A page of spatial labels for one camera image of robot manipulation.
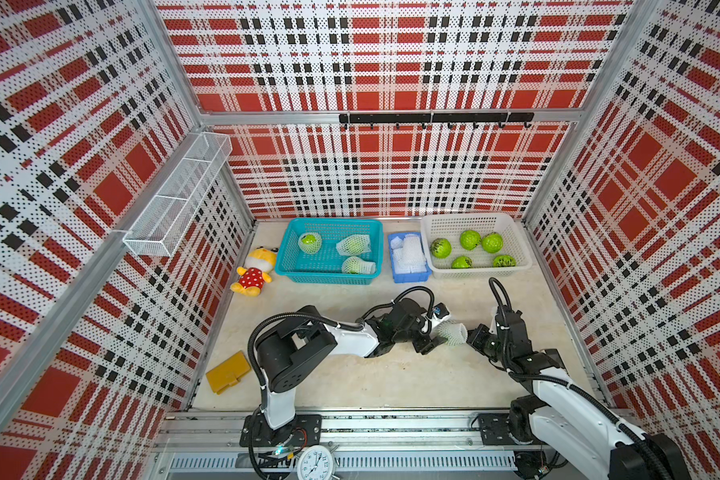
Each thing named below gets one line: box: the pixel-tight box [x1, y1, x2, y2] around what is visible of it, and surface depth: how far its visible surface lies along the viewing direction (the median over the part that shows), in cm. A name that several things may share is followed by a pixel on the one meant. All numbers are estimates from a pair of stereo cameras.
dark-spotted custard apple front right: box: [493, 255, 517, 267], surface depth 101 cm
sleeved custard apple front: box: [342, 256, 376, 275], surface depth 98 cm
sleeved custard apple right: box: [336, 234, 372, 256], surface depth 109 cm
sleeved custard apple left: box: [298, 232, 322, 255], surface depth 109 cm
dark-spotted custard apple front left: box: [430, 238, 453, 259], surface depth 107 cm
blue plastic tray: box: [388, 232, 433, 283], surface depth 103 cm
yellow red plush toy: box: [230, 246, 278, 297], surface depth 101 cm
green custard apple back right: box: [481, 232, 504, 254], surface depth 109 cm
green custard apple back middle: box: [459, 230, 481, 251], surface depth 110 cm
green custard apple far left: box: [451, 255, 472, 269], surface depth 101 cm
